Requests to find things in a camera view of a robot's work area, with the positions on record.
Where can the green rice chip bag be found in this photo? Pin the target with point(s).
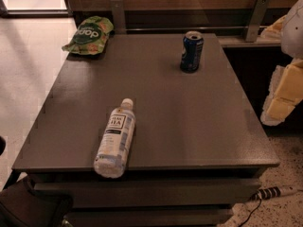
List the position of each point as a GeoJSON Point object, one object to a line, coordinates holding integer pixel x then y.
{"type": "Point", "coordinates": [91, 36]}

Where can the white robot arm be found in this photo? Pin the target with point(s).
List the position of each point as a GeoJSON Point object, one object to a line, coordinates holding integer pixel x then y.
{"type": "Point", "coordinates": [292, 32]}

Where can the clear plastic tea bottle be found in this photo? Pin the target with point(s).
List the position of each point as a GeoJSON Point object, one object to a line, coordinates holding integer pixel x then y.
{"type": "Point", "coordinates": [113, 151]}

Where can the black chair seat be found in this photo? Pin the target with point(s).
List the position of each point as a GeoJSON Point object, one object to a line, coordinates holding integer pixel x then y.
{"type": "Point", "coordinates": [22, 206]}

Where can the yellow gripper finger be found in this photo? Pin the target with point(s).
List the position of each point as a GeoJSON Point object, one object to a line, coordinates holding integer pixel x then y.
{"type": "Point", "coordinates": [274, 30]}
{"type": "Point", "coordinates": [285, 93]}

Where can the blue soda can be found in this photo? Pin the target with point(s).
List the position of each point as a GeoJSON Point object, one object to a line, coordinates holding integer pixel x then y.
{"type": "Point", "coordinates": [192, 51]}

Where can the striped power strip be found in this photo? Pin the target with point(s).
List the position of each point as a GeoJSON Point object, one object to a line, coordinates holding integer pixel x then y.
{"type": "Point", "coordinates": [273, 192]}

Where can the left metal bracket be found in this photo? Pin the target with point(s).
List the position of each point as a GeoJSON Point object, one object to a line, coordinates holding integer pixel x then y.
{"type": "Point", "coordinates": [118, 13]}

